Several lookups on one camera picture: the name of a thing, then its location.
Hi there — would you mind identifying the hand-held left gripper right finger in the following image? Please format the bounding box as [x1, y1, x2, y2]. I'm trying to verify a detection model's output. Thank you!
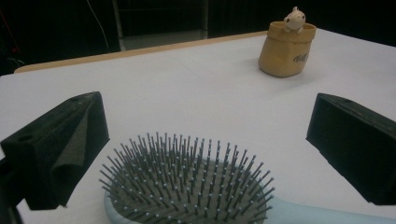
[305, 92, 396, 206]

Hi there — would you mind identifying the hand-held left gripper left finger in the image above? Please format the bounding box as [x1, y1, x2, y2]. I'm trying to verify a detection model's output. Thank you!
[0, 91, 110, 211]

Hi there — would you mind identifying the white table mat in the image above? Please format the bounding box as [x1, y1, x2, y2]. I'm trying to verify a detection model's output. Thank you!
[0, 28, 396, 224]

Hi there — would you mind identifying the thin white cable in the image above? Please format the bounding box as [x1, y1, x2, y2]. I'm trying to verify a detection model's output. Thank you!
[85, 0, 110, 53]

